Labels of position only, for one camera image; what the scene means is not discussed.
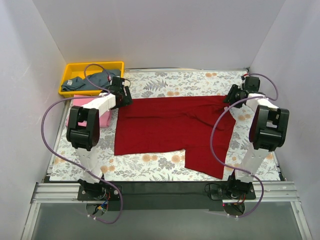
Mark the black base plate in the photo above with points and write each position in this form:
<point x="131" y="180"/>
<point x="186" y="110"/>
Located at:
<point x="163" y="195"/>

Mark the floral table mat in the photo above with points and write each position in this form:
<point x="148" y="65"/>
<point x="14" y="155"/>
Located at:
<point x="169" y="166"/>

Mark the red t shirt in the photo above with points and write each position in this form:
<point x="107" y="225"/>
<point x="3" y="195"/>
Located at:
<point x="167" y="124"/>

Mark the aluminium frame rail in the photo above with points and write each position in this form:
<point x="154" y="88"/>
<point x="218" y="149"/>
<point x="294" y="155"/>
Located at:
<point x="56" y="193"/>

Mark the yellow plastic bin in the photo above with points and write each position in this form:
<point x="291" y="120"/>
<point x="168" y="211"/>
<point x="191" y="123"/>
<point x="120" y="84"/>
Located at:
<point x="73" y="70"/>

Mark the grey-blue t shirt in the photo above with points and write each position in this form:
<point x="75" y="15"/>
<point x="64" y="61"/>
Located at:
<point x="100" y="79"/>

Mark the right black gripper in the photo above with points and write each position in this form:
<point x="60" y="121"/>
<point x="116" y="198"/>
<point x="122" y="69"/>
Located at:
<point x="230" y="94"/>

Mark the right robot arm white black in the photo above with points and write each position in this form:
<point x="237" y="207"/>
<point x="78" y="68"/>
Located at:
<point x="268" y="128"/>

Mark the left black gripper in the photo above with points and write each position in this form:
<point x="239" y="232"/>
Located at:
<point x="126" y="97"/>

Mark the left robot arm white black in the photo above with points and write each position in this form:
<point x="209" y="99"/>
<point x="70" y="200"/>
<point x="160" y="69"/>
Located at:
<point x="83" y="126"/>

